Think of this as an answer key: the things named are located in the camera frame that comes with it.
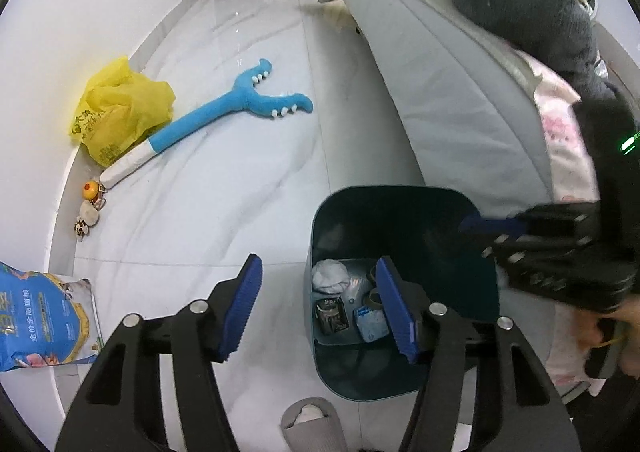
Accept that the pink printed blanket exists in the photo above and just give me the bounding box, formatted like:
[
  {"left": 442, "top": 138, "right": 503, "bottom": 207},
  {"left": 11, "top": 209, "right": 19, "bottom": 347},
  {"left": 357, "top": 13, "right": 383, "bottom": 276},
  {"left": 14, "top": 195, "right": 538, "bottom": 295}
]
[{"left": 520, "top": 49, "right": 607, "bottom": 398}]

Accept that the grey bed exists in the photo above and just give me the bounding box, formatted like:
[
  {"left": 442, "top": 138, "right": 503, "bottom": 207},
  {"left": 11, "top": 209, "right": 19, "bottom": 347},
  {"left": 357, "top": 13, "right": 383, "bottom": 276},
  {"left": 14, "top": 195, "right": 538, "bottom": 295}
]
[{"left": 312, "top": 0, "right": 601, "bottom": 233}]

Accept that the small white toy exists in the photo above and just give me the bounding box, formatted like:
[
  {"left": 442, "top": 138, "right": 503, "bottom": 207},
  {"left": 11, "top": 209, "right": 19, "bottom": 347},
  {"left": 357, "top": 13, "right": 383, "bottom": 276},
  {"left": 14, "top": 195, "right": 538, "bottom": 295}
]
[{"left": 80, "top": 199, "right": 104, "bottom": 224}]

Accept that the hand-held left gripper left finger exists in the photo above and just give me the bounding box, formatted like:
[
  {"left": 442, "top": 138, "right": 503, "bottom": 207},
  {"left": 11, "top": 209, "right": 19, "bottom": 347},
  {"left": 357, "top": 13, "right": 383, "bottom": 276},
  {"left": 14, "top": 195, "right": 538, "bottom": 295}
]
[{"left": 54, "top": 253, "right": 263, "bottom": 452}]

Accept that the clear plastic wrapper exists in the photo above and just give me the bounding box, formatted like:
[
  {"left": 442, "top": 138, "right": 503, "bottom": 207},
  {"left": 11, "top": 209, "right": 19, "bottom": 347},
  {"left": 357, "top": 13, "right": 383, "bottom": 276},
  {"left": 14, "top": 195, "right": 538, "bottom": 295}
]
[{"left": 345, "top": 274, "right": 373, "bottom": 305}]

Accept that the black carton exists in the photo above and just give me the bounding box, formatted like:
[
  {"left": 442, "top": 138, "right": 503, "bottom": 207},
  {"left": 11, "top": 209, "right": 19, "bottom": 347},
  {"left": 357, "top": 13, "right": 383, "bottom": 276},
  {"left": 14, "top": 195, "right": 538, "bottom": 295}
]
[{"left": 314, "top": 297, "right": 349, "bottom": 334}]

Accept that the blue forked plush toy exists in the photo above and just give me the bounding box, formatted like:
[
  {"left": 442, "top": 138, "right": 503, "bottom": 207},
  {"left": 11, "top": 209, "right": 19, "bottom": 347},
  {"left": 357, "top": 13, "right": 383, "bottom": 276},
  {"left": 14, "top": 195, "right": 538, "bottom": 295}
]
[{"left": 100, "top": 58, "right": 313, "bottom": 190}]

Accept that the dark teal plastic bin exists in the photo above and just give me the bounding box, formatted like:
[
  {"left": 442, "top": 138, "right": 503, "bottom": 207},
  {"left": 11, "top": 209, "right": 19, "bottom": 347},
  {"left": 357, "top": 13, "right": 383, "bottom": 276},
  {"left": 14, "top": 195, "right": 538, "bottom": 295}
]
[{"left": 304, "top": 185, "right": 501, "bottom": 402}]

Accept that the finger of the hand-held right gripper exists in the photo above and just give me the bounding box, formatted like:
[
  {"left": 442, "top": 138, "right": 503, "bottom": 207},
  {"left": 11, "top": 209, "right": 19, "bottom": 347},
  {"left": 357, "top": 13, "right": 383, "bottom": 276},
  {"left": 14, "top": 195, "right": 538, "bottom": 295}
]
[
  {"left": 482, "top": 232, "right": 636, "bottom": 310},
  {"left": 460, "top": 202, "right": 601, "bottom": 239}
]

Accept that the grey slipper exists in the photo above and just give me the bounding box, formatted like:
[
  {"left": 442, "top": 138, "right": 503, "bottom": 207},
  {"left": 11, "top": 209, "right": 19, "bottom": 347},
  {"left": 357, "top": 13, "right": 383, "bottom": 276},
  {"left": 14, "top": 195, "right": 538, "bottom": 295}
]
[{"left": 281, "top": 397, "right": 348, "bottom": 452}]

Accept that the blue pet food bag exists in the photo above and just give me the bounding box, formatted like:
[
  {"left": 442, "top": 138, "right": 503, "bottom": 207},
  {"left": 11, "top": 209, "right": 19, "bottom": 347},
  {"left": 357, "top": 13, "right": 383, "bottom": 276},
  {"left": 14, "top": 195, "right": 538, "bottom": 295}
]
[{"left": 0, "top": 261, "right": 103, "bottom": 373}]

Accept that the person's right hand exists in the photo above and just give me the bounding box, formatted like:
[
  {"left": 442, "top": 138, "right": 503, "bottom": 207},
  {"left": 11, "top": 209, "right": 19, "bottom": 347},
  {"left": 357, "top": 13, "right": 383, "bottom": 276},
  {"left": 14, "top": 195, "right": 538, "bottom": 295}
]
[{"left": 575, "top": 301, "right": 640, "bottom": 375}]

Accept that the white plastic bag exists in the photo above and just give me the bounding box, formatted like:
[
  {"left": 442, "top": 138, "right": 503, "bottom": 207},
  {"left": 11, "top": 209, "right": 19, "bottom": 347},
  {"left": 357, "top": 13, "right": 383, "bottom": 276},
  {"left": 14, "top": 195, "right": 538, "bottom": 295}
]
[{"left": 311, "top": 258, "right": 351, "bottom": 294}]

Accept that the dark grey fluffy blanket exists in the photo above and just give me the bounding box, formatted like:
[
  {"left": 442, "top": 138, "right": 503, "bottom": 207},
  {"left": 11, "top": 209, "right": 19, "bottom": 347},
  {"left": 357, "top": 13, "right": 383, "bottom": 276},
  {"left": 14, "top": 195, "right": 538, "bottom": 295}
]
[{"left": 446, "top": 0, "right": 631, "bottom": 133}]

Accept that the blue tissue packet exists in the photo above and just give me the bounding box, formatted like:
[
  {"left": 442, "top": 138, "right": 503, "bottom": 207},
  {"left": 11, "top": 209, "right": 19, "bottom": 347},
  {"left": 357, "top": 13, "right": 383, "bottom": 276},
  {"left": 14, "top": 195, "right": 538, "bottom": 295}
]
[{"left": 352, "top": 306, "right": 392, "bottom": 344}]

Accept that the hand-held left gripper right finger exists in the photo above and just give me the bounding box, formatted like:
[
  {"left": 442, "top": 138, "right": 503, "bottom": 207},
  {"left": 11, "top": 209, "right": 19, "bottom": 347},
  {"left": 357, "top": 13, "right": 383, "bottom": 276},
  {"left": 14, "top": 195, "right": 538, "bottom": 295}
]
[{"left": 375, "top": 256, "right": 583, "bottom": 452}]

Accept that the yellow plastic bag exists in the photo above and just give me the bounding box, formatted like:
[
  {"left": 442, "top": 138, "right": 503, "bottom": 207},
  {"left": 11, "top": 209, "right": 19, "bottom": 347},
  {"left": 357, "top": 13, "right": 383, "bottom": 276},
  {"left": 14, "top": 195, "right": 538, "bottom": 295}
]
[{"left": 68, "top": 57, "right": 176, "bottom": 169}]

